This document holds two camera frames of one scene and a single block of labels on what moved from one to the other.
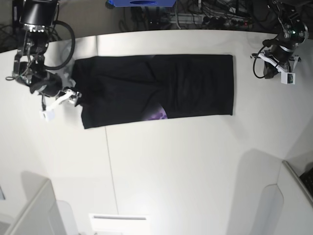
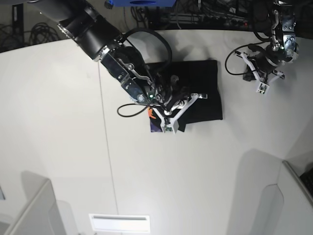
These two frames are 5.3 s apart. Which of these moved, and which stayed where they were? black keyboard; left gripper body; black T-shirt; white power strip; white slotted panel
Moved: black T-shirt; left gripper body
Stayed: white power strip; white slotted panel; black keyboard
